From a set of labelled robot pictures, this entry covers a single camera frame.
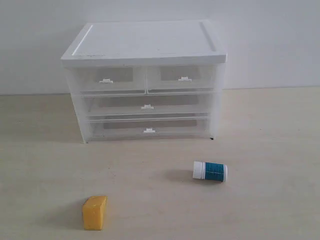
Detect white bottle teal label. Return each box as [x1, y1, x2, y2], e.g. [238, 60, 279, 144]
[192, 161, 228, 183]

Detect clear plastic storage box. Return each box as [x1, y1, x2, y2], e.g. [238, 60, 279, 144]
[85, 94, 212, 117]
[88, 116, 213, 141]

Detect yellow cheese wedge block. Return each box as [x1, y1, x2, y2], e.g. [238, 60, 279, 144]
[82, 195, 108, 231]

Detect white plastic drawer cabinet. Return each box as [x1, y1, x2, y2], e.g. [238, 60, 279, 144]
[61, 20, 227, 143]

